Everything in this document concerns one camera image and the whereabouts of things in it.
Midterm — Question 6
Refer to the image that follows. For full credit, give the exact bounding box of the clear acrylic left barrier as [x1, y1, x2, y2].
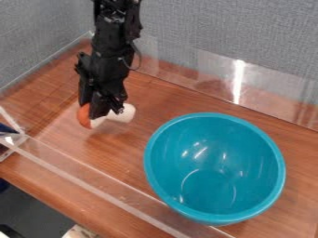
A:
[0, 31, 93, 93]

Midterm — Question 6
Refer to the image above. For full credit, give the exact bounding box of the dark blue object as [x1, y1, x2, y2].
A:
[0, 123, 17, 134]

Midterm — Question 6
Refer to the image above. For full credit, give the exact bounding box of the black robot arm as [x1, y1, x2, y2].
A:
[74, 0, 142, 120]

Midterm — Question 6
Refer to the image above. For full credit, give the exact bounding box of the brown and white toy mushroom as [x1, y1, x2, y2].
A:
[77, 103, 134, 129]

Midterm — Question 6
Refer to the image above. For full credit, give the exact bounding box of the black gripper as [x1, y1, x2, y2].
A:
[74, 50, 133, 119]

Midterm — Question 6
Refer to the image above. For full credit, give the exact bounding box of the clear acrylic back barrier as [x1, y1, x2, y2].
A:
[134, 34, 318, 131]

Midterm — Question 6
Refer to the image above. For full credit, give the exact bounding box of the clear acrylic front barrier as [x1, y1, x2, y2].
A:
[0, 106, 235, 238]

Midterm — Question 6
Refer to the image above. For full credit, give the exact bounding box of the clear acrylic barrier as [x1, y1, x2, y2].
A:
[0, 31, 93, 93]
[134, 34, 318, 131]
[0, 106, 235, 238]

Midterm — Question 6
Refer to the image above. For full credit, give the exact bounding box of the blue plastic bowl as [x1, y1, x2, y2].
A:
[142, 112, 287, 226]

